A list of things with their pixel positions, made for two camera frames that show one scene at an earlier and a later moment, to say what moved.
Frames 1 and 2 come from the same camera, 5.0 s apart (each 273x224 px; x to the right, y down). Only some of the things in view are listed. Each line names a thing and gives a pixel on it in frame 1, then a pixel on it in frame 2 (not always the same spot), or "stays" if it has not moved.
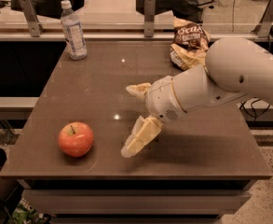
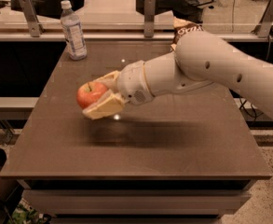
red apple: x=75 y=139 → x=88 y=92
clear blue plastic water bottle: x=73 y=30 stays
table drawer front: x=134 y=202 stays
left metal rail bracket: x=34 y=24 stays
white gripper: x=160 y=100 → x=131 y=82
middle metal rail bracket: x=149 y=14 stays
